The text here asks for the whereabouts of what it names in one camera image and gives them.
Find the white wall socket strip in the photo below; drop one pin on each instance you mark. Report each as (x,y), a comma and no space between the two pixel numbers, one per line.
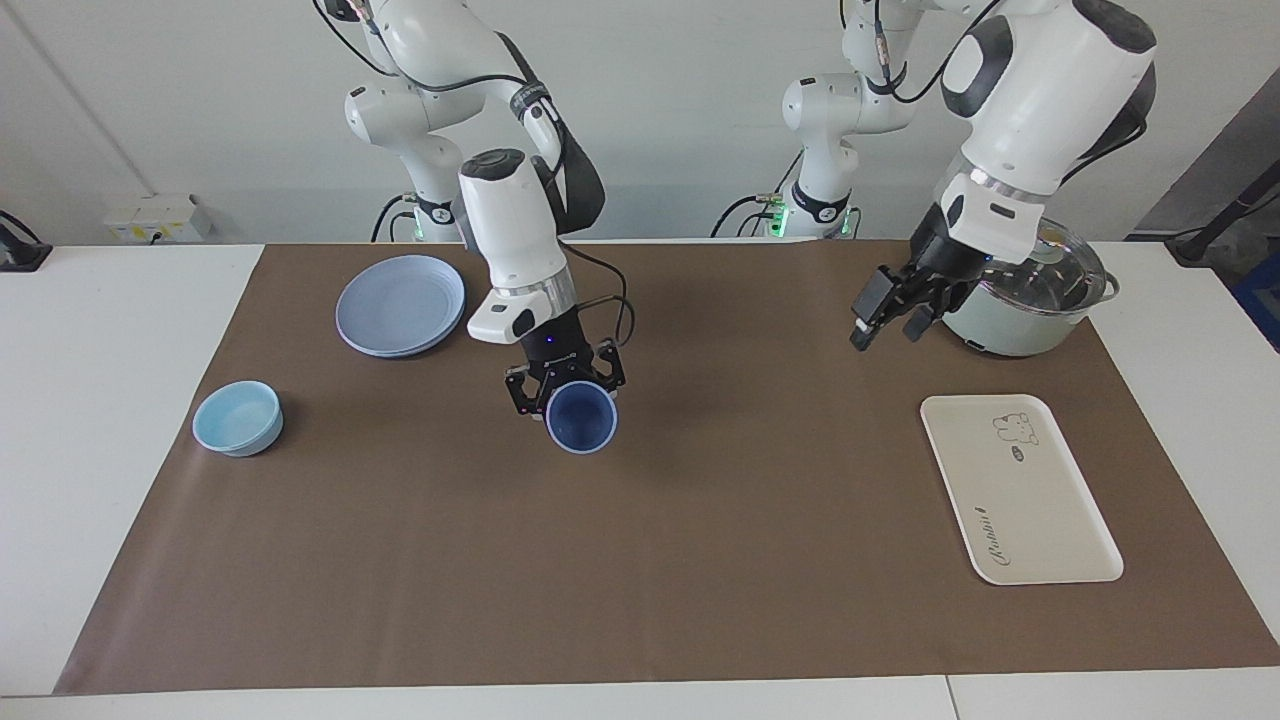
(150,218)

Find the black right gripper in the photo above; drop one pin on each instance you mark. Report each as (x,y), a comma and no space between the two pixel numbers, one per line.
(555,350)

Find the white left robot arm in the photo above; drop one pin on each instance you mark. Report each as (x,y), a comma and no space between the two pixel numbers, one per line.
(1040,90)

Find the blue plate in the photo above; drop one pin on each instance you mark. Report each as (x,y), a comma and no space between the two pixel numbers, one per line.
(400,305)

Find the light blue bowl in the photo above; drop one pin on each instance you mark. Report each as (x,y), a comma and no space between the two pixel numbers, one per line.
(237,418)

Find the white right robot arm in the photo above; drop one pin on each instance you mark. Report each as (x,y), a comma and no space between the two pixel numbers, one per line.
(510,230)

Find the glass pot lid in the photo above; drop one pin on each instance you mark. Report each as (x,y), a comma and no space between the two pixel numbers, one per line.
(1060,280)

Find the blue ribbed cup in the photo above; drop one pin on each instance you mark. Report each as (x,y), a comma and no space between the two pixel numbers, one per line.
(582,420)

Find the cream rabbit print tray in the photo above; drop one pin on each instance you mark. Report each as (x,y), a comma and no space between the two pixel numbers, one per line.
(1020,500)

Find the black table clamp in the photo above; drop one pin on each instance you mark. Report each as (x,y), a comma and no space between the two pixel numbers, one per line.
(22,255)

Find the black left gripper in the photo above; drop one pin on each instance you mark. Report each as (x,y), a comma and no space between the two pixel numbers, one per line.
(940,265)

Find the blue crate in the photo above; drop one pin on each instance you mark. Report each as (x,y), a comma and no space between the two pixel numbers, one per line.
(1262,300)

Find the black stand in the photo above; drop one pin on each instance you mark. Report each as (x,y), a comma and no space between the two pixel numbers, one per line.
(1215,225)

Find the brown table mat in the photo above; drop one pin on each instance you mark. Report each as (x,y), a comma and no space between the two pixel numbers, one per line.
(650,550)

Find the pale green cooking pot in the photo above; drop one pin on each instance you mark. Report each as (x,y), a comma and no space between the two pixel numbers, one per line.
(1020,335)

